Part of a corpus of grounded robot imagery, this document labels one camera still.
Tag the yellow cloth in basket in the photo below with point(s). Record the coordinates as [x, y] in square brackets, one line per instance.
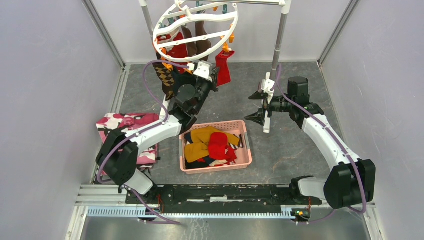
[197, 141]

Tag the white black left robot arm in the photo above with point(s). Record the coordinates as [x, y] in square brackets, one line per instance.
[120, 151]

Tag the red white patterned sock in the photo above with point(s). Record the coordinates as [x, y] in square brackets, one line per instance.
[221, 61]

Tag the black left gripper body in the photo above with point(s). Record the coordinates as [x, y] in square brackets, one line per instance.
[203, 90]

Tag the white round clip hanger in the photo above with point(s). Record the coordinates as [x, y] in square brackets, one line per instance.
[205, 28]

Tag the pink camouflage folded cloth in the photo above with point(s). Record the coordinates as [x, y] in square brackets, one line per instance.
[128, 122]

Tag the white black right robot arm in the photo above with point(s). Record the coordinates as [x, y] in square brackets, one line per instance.
[351, 182]

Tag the argyle brown yellow sock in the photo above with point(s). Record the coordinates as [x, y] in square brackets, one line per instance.
[165, 76]

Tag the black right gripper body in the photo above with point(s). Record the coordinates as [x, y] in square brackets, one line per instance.
[279, 104]

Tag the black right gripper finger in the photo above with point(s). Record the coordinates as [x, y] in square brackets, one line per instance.
[258, 117]
[258, 95]

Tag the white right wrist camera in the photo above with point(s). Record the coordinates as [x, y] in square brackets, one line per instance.
[266, 89]

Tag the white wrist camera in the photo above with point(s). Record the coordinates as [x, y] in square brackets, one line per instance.
[202, 69]
[266, 89]

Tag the red white santa sock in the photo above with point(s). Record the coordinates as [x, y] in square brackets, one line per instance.
[176, 51]

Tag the pink perforated plastic basket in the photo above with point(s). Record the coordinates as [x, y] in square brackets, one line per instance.
[244, 153]

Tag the red cloth in basket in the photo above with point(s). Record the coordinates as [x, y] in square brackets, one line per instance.
[219, 147]

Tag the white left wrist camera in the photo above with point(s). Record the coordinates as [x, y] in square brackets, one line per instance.
[202, 69]

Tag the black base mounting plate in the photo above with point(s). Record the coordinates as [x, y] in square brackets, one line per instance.
[225, 198]

